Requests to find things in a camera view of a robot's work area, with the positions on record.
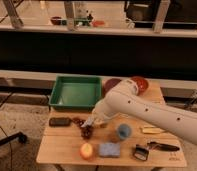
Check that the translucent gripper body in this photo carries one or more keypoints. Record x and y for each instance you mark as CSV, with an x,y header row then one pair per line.
x,y
94,120

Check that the blue towel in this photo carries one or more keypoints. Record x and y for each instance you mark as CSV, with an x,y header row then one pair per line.
x,y
86,123

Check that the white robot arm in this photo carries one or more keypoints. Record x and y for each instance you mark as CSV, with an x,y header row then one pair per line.
x,y
124,98

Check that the metal cup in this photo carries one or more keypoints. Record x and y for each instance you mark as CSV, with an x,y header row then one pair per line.
x,y
103,125

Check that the blue plastic cup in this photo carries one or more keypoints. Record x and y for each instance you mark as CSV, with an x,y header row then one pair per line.
x,y
124,131

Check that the purple grape bunch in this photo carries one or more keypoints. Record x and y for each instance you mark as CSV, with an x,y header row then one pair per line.
x,y
87,131

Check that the red yellow apple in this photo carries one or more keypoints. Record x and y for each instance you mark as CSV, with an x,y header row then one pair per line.
x,y
86,151

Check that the blue sponge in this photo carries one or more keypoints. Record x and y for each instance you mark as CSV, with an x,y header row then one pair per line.
x,y
109,150

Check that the green plastic tray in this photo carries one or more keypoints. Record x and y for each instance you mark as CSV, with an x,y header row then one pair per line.
x,y
75,92

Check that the black rectangular case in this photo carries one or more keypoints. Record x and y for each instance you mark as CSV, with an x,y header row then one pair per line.
x,y
59,122

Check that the purple bowl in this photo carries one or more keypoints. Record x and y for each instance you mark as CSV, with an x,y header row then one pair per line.
x,y
109,84

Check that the yellow banana toy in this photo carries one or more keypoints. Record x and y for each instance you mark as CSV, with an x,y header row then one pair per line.
x,y
151,130

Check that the black metal peeler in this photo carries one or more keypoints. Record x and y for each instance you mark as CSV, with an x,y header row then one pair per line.
x,y
140,152

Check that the orange bowl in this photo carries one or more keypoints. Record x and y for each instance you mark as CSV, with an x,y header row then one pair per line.
x,y
142,83

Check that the black office chair base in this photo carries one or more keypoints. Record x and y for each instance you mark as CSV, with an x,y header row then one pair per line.
x,y
22,138

